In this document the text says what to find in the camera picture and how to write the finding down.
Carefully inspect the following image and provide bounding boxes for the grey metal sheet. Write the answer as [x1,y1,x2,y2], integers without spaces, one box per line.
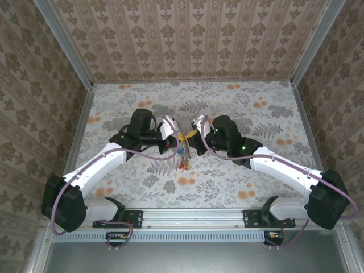
[42,241,353,273]

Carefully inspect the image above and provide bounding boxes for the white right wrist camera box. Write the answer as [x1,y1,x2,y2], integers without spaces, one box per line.
[190,113,213,132]

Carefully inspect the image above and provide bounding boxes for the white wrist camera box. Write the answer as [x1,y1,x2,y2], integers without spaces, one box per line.
[158,115,181,143]
[190,113,213,132]

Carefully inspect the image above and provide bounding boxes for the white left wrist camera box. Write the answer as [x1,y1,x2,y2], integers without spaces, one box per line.
[158,115,181,143]

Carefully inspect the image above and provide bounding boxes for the aluminium side rail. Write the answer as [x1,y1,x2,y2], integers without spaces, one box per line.
[27,85,96,273]
[291,82,364,273]

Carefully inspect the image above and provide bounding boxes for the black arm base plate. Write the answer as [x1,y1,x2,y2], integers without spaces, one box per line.
[243,209,296,229]
[92,209,143,229]

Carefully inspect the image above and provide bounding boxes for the grey slotted cable duct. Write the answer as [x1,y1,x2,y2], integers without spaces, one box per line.
[52,230,267,243]

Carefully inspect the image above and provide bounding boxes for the aluminium frame post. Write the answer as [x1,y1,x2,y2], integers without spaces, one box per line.
[34,0,94,89]
[289,0,346,86]

